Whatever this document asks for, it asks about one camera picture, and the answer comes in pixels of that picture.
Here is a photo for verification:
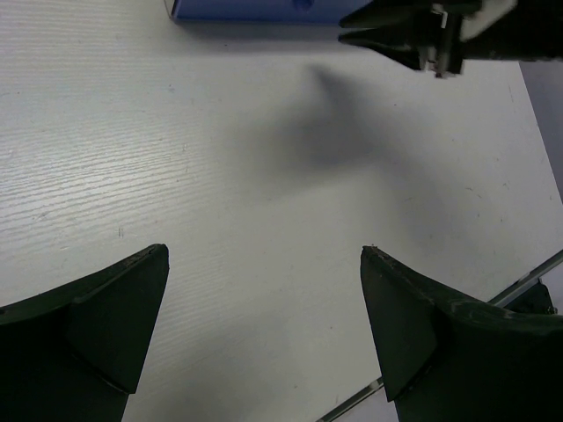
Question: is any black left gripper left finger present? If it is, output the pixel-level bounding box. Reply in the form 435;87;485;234
1;244;169;421

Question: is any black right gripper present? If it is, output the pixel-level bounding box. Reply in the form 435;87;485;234
338;0;562;78

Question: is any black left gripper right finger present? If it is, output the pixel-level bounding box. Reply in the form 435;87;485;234
360;246;562;421

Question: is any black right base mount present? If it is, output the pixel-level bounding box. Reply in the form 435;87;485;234
505;280;558;315

